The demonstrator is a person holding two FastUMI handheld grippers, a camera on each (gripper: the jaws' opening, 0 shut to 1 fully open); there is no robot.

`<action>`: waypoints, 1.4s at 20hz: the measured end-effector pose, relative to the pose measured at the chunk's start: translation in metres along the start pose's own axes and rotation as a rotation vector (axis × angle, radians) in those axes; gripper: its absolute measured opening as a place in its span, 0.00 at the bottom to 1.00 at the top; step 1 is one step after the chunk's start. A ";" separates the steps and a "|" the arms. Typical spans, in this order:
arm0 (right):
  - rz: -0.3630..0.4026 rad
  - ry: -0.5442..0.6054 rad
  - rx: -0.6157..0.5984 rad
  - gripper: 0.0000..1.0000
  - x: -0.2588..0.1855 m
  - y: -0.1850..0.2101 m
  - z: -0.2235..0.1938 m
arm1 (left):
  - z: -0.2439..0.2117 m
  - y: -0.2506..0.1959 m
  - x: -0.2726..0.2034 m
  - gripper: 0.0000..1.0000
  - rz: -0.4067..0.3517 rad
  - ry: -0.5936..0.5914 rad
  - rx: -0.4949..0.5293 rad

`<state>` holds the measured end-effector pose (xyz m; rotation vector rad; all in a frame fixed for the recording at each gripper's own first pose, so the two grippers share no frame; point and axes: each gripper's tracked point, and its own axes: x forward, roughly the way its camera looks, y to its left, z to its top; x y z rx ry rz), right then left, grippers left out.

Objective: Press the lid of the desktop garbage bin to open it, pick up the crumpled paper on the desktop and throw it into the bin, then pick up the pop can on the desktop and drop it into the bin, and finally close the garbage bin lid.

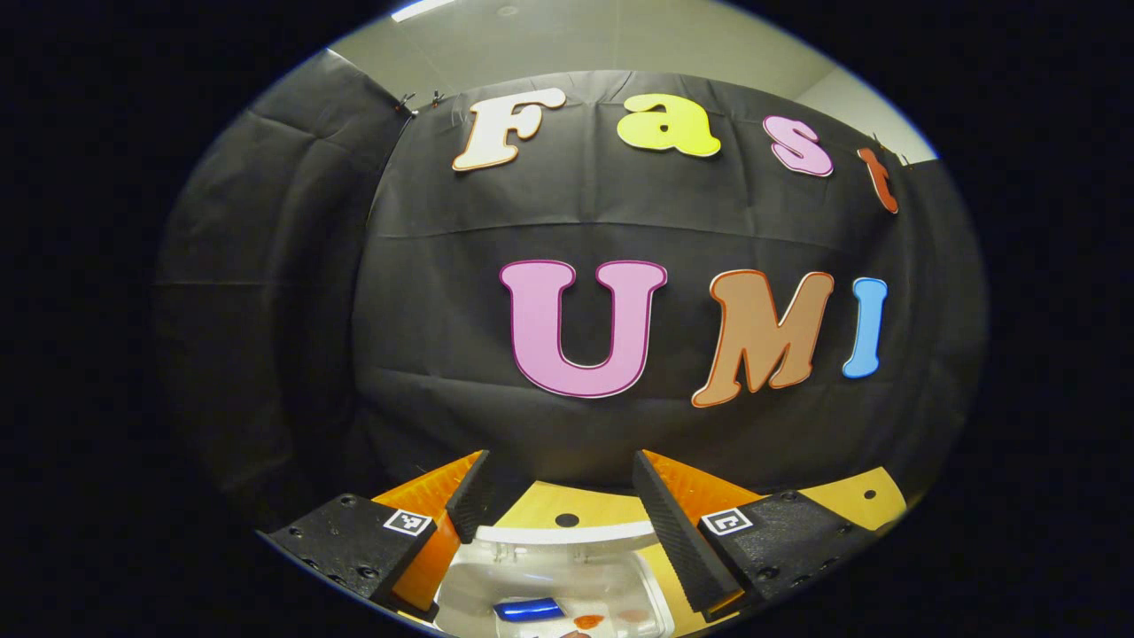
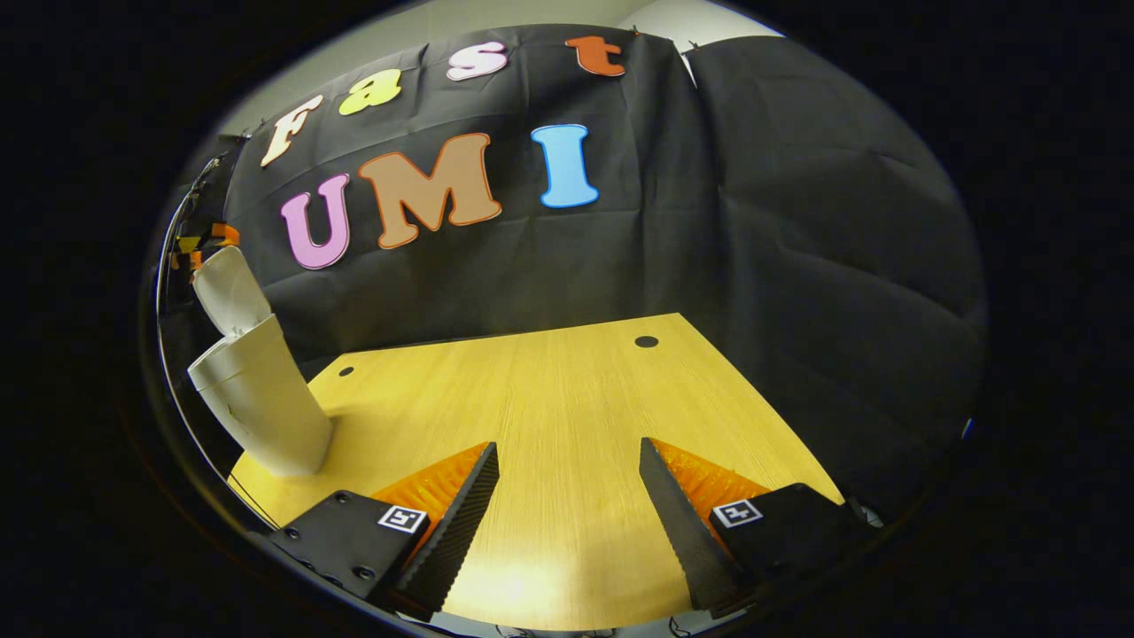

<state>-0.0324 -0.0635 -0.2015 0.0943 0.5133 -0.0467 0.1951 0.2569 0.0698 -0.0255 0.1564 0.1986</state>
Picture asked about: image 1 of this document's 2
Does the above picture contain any blue silver pop can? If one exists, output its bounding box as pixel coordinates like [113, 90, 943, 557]
[493, 597, 566, 623]

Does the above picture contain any black backdrop cloth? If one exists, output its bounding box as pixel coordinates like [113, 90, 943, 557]
[152, 49, 989, 533]

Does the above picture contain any white desktop garbage bin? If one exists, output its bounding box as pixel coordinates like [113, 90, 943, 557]
[434, 521, 676, 638]

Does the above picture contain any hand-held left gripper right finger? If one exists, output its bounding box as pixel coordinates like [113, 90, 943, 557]
[633, 449, 882, 623]

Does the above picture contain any wooden desktop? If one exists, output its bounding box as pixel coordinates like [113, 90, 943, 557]
[399, 467, 909, 638]

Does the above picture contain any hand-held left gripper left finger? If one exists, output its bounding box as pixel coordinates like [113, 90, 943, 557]
[266, 450, 495, 623]

